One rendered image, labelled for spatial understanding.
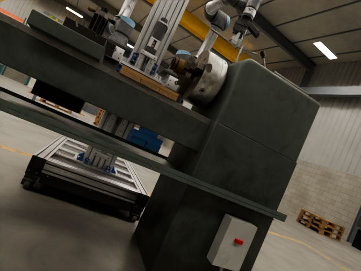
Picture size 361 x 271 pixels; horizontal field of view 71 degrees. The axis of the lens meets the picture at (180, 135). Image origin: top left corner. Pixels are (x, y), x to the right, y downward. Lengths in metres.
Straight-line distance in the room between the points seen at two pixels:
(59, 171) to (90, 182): 0.21
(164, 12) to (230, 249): 1.86
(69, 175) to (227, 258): 1.14
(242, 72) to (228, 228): 0.81
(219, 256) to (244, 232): 0.18
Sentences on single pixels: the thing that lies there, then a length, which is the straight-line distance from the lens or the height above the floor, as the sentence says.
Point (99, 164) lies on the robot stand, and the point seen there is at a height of 0.26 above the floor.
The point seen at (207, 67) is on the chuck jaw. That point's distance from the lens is 1.38.
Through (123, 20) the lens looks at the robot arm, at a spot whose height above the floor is 1.34.
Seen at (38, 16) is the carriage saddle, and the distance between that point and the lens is 1.23.
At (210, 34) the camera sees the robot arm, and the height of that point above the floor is 1.59.
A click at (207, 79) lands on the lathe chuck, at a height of 1.05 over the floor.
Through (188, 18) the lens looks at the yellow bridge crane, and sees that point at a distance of 12.98.
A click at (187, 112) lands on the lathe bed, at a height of 0.84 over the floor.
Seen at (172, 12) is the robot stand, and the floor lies 1.68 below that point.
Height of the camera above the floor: 0.67
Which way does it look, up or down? 2 degrees up
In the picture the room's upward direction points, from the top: 24 degrees clockwise
